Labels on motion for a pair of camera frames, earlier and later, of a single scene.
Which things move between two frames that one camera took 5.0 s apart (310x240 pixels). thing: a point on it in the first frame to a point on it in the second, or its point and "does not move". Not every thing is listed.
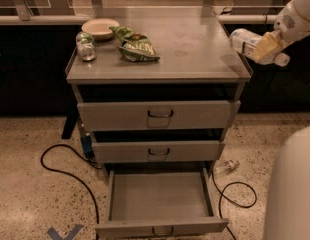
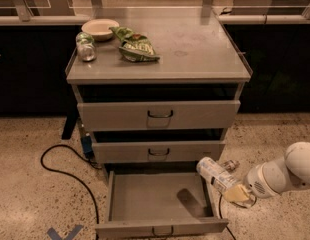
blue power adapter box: (87, 143) does not move
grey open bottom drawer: (160, 204) does not move
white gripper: (292, 23) to (258, 181)
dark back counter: (31, 60) does not move
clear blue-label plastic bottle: (246, 42) to (220, 176)
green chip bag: (134, 46) does not move
